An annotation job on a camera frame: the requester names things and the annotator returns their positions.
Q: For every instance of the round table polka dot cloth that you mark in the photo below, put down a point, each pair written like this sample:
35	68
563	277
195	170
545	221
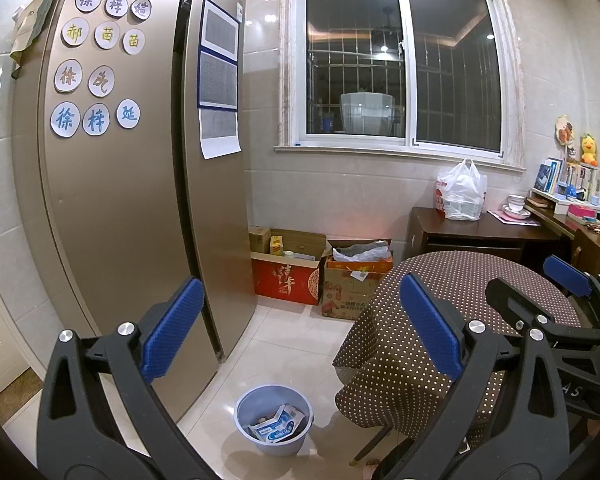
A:
390	340

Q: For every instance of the papers on fridge door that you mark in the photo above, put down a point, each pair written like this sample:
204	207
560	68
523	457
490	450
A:
220	30

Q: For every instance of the dark wooden cabinet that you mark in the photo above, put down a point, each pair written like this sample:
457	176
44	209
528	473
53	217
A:
460	232

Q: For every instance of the round decorated hand fan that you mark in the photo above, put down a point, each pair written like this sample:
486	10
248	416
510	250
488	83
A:
565	131

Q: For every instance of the small yellow box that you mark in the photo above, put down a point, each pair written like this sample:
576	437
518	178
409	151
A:
277	245

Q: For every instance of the white tub outside window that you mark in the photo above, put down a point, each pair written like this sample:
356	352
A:
367	112

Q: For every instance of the blue and white carton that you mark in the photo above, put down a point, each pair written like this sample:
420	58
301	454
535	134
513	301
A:
277	427

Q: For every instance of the yellow duck plush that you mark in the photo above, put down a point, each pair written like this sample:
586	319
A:
589	149

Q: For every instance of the red cardboard box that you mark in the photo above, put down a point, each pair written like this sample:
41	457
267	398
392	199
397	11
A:
285	282

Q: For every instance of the brown printed cardboard box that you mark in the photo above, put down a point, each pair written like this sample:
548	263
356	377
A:
342	295

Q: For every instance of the white printed paper sheet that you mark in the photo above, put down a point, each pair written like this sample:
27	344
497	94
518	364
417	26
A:
220	132

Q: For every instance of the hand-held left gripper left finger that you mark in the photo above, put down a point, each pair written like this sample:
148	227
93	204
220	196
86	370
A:
172	330

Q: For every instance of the gold double-door refrigerator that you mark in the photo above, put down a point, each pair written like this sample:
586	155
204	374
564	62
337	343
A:
120	185

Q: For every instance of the dark wooden desk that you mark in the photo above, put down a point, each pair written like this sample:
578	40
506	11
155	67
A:
555	220

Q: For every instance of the white shelf with books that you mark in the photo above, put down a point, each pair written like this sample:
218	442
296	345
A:
565	180

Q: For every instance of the small brown cardboard box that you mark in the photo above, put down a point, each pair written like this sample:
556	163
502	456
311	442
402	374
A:
260	240

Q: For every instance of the blue container outside window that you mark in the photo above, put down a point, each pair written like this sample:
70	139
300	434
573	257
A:
327	124

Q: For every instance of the stacked white bowls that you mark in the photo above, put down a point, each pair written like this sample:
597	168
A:
516	204

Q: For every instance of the blue plastic bucket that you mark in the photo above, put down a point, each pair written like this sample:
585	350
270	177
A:
245	435

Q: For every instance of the hanging pale cloth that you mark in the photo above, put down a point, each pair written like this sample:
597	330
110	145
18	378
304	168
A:
32	20

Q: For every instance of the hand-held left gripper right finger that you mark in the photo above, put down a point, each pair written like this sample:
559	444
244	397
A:
430	330

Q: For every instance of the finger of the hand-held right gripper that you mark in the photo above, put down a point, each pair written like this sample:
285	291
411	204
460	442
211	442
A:
505	295
565	272

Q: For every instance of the pink paper sheet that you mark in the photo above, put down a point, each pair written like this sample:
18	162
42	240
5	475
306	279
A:
522	222

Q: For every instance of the white plastic shopping bag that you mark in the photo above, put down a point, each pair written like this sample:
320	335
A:
462	195

